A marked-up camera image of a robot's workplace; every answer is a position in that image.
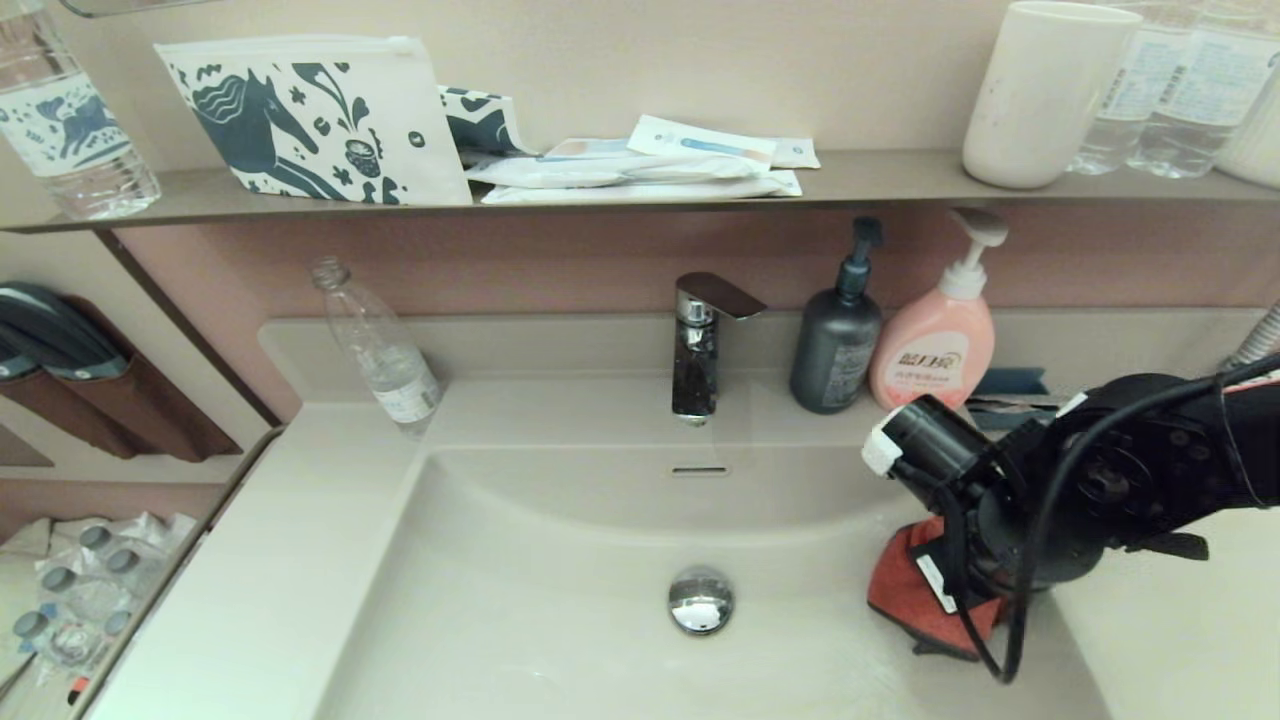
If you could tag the bottle with blue deer label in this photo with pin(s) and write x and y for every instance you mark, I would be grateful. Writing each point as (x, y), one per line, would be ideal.
(68, 140)

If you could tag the white ribbed container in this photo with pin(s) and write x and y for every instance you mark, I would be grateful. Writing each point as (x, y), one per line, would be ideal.
(1256, 150)

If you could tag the dark grey slipper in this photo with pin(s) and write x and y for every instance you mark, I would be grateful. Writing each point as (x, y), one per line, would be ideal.
(55, 330)
(15, 368)

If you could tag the dark grey pump bottle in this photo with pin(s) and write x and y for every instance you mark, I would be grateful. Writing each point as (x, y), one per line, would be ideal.
(833, 350)

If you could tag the chrome sink faucet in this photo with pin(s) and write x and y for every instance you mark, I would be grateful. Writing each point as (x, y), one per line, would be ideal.
(695, 370)

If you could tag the orange microfibre cloth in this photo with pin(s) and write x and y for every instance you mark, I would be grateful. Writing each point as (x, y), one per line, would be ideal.
(900, 590)

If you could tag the white ceramic sink basin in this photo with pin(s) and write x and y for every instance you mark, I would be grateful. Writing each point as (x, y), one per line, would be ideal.
(560, 560)

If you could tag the chrome overflow slot cover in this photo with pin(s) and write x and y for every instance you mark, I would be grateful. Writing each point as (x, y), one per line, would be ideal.
(699, 470)

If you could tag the brown wall pocket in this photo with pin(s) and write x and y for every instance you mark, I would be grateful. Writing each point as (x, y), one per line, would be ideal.
(150, 420)

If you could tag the clear empty plastic bottle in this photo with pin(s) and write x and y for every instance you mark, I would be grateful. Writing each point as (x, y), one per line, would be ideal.
(385, 360)

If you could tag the white plastic cup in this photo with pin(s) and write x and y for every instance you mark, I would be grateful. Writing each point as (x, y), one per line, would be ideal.
(1045, 100)

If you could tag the pink soap pump bottle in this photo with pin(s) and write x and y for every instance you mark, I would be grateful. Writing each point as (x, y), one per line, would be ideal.
(933, 350)

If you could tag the packet with orange blue print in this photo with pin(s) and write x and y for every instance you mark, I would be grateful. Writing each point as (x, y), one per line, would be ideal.
(592, 148)

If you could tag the small horse print pouch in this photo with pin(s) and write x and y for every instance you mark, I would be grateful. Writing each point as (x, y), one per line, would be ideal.
(480, 123)

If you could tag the water bottle with white label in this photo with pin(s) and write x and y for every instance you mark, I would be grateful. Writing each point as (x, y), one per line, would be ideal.
(1124, 100)
(1202, 100)

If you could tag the long white packet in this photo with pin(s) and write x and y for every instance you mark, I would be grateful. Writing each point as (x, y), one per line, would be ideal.
(600, 171)

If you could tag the chrome drain stopper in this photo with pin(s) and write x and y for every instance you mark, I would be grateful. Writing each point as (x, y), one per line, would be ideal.
(700, 600)

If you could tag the white packet with blue stripe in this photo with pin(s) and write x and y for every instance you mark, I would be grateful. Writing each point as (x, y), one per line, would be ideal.
(702, 141)

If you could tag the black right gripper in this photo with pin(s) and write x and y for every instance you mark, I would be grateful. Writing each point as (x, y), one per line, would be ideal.
(1000, 545)

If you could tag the small white sachet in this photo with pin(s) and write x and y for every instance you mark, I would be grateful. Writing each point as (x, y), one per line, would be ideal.
(797, 153)

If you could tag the blue plastic box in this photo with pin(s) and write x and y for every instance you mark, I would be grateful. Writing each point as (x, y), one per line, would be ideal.
(1012, 382)

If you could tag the large horse print pouch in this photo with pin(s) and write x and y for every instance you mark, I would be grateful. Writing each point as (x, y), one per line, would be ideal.
(300, 130)

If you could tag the shrink-wrapped bottle pack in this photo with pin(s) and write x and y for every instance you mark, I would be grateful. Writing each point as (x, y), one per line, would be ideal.
(90, 590)

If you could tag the grey brown wall shelf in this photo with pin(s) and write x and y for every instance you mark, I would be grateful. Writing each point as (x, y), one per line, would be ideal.
(880, 180)

